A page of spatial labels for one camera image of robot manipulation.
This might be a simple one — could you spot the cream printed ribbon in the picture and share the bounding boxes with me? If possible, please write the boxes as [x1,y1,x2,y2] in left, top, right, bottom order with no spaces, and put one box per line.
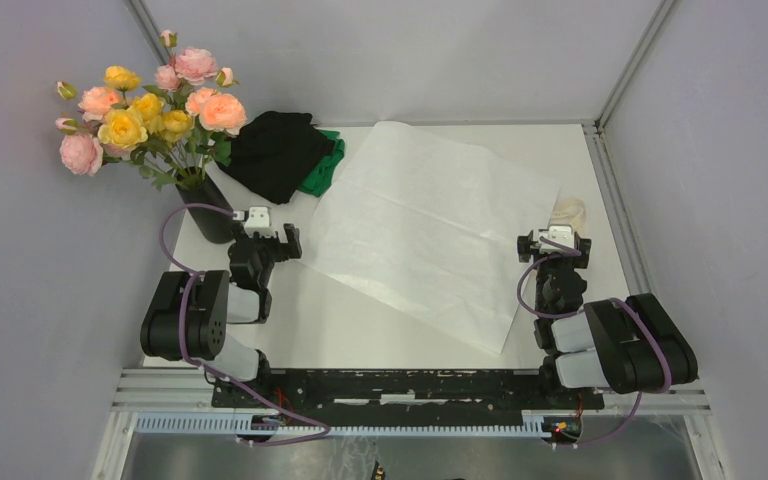
[549,198,587,230]

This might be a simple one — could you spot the white paper bouquet wrap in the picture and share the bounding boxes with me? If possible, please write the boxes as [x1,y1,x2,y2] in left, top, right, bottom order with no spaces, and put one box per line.
[302,121,560,353]

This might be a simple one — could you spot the peach rose stem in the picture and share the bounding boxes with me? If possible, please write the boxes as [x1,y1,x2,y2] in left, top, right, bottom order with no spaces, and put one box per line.
[185,67,247,165]
[55,81,124,122]

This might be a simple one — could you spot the yellow rose stem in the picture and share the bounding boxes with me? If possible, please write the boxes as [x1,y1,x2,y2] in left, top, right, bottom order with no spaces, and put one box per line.
[89,65,199,189]

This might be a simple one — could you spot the pink rose stem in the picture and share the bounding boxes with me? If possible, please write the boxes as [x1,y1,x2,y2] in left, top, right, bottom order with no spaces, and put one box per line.
[155,30,220,92]

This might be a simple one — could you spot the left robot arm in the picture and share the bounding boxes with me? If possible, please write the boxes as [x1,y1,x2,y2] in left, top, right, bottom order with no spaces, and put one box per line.
[140,223,302,408]

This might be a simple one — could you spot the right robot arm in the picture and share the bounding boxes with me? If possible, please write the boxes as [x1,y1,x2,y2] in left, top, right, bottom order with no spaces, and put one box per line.
[517,225,699,408]

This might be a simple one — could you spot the black cylindrical vase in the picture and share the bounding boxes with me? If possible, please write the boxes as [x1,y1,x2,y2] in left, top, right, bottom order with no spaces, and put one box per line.
[175,169,237,245]

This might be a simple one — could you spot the pink roses in vase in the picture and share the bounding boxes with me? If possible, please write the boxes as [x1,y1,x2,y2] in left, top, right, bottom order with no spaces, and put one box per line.
[55,117,137,176]

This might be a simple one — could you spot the green cloth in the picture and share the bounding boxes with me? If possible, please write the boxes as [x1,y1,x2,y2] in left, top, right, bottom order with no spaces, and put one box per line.
[297,130,346,198]

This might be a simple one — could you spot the black cloth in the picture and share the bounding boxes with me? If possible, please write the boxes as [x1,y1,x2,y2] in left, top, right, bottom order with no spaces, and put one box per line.
[218,111,335,204]

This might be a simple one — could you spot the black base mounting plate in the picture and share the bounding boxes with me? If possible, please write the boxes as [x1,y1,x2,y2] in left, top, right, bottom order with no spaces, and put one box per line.
[249,368,604,427]

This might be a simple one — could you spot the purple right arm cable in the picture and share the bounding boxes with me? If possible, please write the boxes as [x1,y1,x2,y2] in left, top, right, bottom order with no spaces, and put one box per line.
[515,235,674,450]

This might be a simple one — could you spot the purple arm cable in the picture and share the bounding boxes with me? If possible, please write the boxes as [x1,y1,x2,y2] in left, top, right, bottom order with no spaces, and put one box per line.
[158,202,335,448]
[515,235,674,450]

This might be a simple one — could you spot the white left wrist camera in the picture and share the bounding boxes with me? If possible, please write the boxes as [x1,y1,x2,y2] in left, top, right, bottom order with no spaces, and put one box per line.
[232,206,276,238]

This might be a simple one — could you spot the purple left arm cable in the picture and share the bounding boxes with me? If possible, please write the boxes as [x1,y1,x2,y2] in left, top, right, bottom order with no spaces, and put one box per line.
[158,202,335,448]

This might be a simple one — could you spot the white slotted cable duct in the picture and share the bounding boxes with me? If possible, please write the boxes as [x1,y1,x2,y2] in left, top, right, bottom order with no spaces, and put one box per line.
[133,413,554,439]

